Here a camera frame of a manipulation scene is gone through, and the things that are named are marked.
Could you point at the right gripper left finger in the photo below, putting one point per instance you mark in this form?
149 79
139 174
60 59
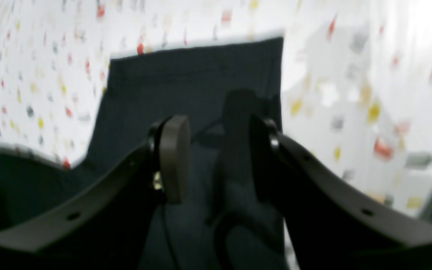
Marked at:
105 226

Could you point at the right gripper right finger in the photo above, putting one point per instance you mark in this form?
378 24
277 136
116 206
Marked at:
332 226

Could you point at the black T-shirt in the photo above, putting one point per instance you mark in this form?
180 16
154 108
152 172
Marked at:
219 88

